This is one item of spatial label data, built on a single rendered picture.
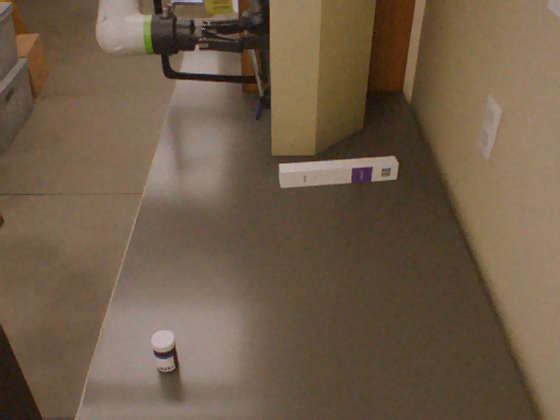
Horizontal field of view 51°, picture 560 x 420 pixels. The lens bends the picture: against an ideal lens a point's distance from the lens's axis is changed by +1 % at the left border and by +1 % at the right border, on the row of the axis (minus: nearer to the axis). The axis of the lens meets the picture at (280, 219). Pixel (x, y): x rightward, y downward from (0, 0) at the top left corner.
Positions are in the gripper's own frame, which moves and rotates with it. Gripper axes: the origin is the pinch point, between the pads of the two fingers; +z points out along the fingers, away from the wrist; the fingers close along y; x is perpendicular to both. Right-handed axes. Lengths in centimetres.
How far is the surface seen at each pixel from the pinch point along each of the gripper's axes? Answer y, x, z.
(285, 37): -13.2, -4.4, 5.5
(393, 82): 24, 24, 39
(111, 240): 65, 121, -72
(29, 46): 228, 94, -155
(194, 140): -5.2, 26.3, -18.2
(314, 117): -13.3, 15.3, 12.7
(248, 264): -54, 26, -2
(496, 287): -60, 27, 45
